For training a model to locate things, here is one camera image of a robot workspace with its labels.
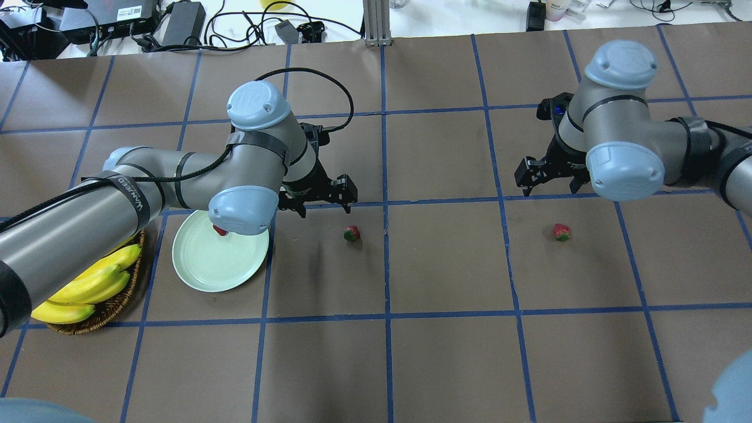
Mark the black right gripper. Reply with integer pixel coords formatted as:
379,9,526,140
515,93,591,196

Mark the strawberry plate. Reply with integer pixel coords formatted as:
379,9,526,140
212,225,229,237

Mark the small black adapter brick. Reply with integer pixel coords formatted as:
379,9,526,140
525,1,547,32

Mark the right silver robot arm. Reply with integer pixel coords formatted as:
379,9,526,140
515,40,751,215

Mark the paper cup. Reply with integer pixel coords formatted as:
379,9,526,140
543,0,572,22

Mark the aluminium frame post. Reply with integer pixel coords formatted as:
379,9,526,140
362,0,392,46

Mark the pale green plate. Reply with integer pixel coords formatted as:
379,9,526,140
171,210,270,293

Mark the brown wicker basket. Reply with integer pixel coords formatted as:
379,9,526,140
45,256,143,335

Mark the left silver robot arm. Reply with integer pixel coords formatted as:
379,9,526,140
1,79,359,334

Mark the red strawberry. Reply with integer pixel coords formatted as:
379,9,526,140
553,223,572,243
343,225,361,243

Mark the black power adapter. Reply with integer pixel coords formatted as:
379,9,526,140
161,1,205,46

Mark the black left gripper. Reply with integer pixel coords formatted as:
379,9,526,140
278,122,359,219

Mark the yellow banana bunch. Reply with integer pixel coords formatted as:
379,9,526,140
31,244,142,325

